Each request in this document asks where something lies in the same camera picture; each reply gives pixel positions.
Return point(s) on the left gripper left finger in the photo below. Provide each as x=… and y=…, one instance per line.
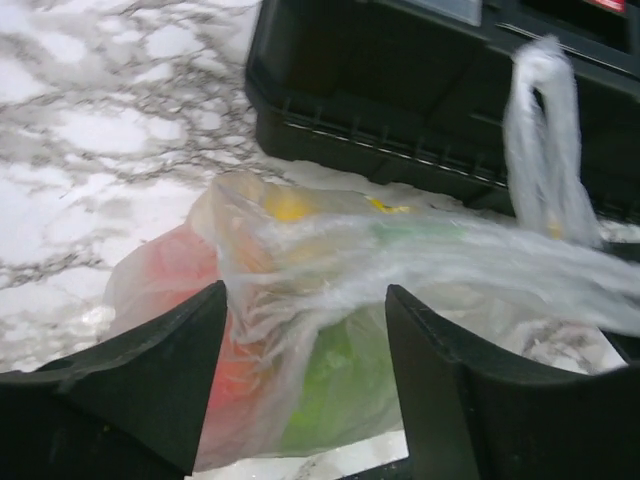
x=132, y=407

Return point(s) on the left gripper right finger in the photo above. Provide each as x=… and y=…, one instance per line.
x=473, y=410

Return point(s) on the clear plastic bag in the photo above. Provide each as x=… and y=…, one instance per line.
x=287, y=281

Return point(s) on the red fake fruit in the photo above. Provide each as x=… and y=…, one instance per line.
x=181, y=265

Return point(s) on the green fake fruit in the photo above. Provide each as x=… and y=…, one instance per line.
x=349, y=391

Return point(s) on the yellow fake fruit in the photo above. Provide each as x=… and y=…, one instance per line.
x=289, y=206

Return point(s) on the black plastic toolbox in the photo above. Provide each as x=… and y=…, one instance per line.
x=414, y=91

